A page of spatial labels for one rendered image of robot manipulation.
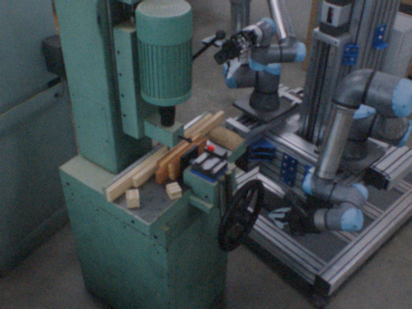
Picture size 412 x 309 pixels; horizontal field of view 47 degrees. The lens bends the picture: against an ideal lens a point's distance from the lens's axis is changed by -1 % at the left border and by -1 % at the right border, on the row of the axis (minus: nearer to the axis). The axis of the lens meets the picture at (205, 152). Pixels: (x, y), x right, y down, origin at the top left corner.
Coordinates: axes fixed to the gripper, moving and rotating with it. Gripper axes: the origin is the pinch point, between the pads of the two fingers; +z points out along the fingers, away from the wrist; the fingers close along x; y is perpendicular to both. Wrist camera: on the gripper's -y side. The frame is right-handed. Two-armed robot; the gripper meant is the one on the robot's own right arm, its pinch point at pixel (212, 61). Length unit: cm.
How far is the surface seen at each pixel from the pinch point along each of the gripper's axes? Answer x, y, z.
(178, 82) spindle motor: -0.1, -3.4, 15.2
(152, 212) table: 30, -27, 37
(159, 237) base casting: 41, -37, 34
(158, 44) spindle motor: -12.7, 4.2, 20.0
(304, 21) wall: 4, -151, -308
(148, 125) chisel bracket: 5.6, -29.4, 15.8
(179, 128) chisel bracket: 12.6, -20.5, 11.8
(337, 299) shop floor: 131, -54, -37
